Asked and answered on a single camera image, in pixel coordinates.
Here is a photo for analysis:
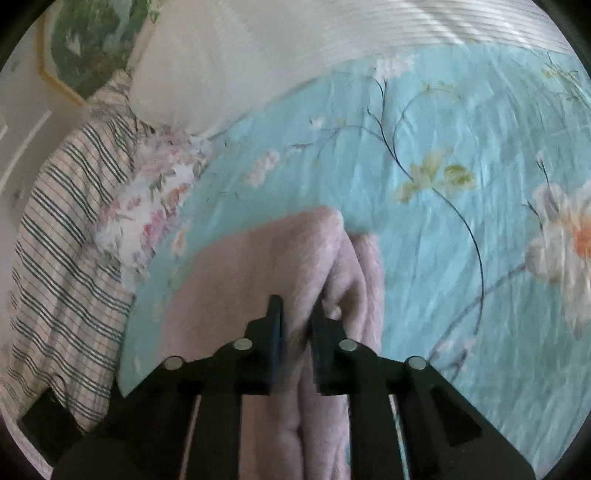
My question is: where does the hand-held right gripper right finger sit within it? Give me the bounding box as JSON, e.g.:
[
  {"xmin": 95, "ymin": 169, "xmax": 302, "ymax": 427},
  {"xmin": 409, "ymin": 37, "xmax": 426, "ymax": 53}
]
[{"xmin": 309, "ymin": 305, "xmax": 536, "ymax": 480}]

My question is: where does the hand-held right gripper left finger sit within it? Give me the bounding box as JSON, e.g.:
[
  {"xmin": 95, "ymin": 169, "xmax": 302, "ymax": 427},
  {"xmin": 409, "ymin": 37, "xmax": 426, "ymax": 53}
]
[{"xmin": 51, "ymin": 294, "xmax": 286, "ymax": 480}]

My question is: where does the pink knit sweater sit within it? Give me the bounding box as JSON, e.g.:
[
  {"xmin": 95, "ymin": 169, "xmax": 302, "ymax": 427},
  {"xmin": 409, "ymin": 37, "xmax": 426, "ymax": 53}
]
[{"xmin": 159, "ymin": 205, "xmax": 407, "ymax": 480}]

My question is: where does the teal floral bed sheet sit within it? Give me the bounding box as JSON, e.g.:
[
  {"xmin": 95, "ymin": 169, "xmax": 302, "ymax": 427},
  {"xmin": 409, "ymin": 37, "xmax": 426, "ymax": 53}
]
[{"xmin": 117, "ymin": 44, "xmax": 591, "ymax": 480}]

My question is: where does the white floral cloth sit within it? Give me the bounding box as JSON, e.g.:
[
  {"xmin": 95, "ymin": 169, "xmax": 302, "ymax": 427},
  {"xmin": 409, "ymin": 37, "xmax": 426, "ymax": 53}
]
[{"xmin": 95, "ymin": 129, "xmax": 213, "ymax": 291}]

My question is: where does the plaid checked blanket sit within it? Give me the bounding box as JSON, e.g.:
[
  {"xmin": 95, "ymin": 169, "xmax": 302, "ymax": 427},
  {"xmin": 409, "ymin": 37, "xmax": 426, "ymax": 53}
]
[{"xmin": 0, "ymin": 69, "xmax": 153, "ymax": 435}]

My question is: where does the white striped quilt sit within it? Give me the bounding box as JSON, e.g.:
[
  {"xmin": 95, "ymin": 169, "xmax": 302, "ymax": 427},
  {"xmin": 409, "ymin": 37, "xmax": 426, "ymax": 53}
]
[{"xmin": 129, "ymin": 0, "xmax": 573, "ymax": 137}]

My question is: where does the gold framed picture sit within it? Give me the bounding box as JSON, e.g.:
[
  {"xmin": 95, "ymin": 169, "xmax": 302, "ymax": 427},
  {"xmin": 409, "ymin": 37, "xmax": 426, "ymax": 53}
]
[{"xmin": 39, "ymin": 0, "xmax": 167, "ymax": 107}]

